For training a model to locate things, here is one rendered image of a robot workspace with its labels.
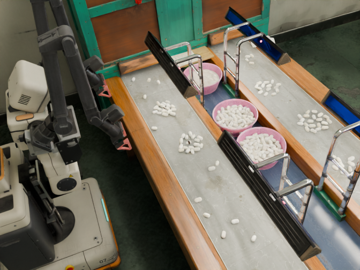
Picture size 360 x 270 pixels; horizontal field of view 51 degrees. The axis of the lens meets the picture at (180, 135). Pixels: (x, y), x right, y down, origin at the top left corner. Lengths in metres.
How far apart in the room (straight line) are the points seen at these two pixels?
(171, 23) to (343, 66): 2.02
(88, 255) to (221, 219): 0.91
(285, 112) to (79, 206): 1.43
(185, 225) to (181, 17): 1.44
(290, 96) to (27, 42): 2.14
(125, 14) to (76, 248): 1.46
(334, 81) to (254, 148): 1.89
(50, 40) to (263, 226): 1.19
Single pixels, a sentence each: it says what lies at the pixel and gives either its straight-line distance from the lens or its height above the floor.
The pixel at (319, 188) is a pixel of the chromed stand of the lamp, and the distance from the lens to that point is 1.96.
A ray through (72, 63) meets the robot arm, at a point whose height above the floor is 1.50.
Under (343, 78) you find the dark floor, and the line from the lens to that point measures 3.88.
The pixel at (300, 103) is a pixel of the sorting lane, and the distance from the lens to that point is 2.37.
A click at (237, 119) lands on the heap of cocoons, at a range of 2.23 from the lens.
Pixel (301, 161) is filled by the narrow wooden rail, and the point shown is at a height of 0.74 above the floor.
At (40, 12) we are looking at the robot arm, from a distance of 1.85.
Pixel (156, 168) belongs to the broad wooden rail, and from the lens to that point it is 1.97.
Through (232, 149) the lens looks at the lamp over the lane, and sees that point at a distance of 1.59.
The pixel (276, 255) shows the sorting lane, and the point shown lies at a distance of 1.73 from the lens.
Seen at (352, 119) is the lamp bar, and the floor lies 1.08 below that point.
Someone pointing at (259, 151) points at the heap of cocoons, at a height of 0.74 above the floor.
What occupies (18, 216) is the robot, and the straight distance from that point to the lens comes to 1.99.
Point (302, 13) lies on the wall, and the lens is 4.30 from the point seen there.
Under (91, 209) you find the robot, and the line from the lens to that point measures 2.51.
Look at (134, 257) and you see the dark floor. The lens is 2.59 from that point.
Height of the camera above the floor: 2.27
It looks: 45 degrees down
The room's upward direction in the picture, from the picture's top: 7 degrees counter-clockwise
